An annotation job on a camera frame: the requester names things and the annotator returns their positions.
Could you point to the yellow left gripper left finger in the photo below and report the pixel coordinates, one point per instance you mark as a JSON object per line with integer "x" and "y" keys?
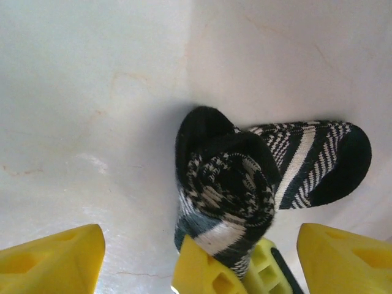
{"x": 52, "y": 263}

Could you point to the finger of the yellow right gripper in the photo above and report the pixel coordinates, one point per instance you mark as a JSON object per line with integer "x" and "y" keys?
{"x": 199, "y": 272}
{"x": 266, "y": 272}

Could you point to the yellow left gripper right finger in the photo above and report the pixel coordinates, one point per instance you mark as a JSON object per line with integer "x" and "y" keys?
{"x": 346, "y": 263}

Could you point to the black white striped sock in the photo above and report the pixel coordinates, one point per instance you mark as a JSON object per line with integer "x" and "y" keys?
{"x": 226, "y": 183}
{"x": 306, "y": 159}

